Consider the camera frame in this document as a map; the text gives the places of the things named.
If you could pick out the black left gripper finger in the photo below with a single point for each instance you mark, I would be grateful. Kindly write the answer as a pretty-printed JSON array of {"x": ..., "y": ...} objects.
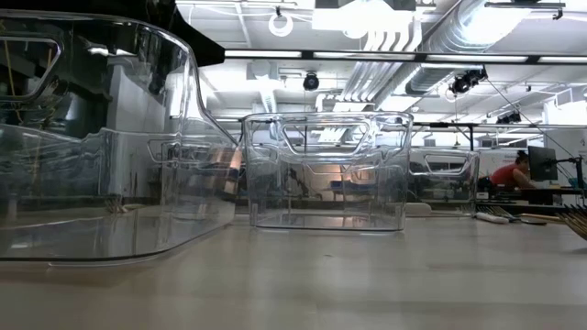
[{"x": 202, "y": 46}]

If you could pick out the clear plastic bin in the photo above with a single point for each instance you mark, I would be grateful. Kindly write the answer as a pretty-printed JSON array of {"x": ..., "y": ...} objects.
[
  {"x": 321, "y": 192},
  {"x": 197, "y": 183},
  {"x": 114, "y": 229},
  {"x": 445, "y": 192}
]

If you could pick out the gold fork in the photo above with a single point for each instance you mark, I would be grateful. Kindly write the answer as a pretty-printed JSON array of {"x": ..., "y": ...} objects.
[{"x": 548, "y": 216}]

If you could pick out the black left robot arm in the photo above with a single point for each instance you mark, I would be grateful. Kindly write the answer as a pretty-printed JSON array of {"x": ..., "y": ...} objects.
[{"x": 46, "y": 3}]

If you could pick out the overhead light bar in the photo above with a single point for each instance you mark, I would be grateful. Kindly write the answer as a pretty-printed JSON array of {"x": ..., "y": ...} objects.
[{"x": 275, "y": 53}]

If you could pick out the person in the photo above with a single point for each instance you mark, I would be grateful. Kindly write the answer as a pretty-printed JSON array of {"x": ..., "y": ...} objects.
[{"x": 506, "y": 176}]

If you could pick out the black computer monitor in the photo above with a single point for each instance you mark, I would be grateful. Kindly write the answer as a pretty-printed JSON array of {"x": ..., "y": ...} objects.
[{"x": 542, "y": 162}]

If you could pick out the dark background desk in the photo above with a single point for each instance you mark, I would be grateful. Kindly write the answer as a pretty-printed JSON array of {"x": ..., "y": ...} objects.
[{"x": 541, "y": 194}]

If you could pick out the black hanging camera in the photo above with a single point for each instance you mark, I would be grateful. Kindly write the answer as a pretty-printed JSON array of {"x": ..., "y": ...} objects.
[{"x": 311, "y": 82}]

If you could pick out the silver ventilation duct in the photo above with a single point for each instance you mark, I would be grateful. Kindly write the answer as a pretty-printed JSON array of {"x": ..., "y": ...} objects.
[{"x": 440, "y": 78}]

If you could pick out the black background rig frame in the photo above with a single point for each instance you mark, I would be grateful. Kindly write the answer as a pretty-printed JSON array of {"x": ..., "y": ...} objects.
[{"x": 440, "y": 124}]

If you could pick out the black ceiling camera cluster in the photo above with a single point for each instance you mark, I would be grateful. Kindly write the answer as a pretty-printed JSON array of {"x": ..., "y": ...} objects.
[{"x": 463, "y": 82}]

